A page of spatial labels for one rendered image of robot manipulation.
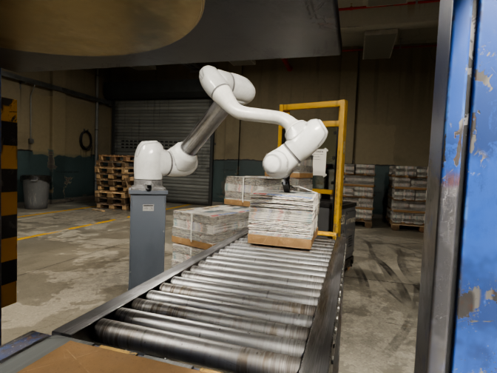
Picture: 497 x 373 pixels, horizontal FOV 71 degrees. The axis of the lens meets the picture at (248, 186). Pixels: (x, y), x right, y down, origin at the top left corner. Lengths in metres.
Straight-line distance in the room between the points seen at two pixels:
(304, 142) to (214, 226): 1.06
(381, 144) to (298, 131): 7.80
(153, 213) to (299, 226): 0.84
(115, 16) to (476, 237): 0.45
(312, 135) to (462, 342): 0.98
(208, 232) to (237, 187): 0.65
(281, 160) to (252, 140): 8.19
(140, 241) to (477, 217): 1.74
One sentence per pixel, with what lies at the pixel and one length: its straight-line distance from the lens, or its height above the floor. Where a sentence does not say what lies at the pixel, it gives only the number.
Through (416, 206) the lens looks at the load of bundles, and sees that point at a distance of 7.52.
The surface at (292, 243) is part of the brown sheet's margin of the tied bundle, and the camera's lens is 1.55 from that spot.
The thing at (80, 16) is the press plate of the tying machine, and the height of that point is 1.29.
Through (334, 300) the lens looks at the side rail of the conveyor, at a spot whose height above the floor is 0.80.
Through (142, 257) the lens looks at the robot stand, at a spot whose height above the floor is 0.63.
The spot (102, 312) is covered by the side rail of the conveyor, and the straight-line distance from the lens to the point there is 0.92.
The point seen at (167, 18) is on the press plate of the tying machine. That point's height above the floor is 1.29.
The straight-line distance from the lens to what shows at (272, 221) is 1.55.
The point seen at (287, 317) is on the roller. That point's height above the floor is 0.80.
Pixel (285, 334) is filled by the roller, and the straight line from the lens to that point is 0.83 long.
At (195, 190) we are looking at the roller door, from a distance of 10.03.
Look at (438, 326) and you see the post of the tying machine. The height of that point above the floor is 0.97.
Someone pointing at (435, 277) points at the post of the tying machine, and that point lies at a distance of 0.48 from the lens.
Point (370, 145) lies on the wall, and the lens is 9.10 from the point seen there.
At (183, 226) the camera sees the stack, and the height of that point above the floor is 0.73.
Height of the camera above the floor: 1.15
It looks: 3 degrees down
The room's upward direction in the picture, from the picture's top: 2 degrees clockwise
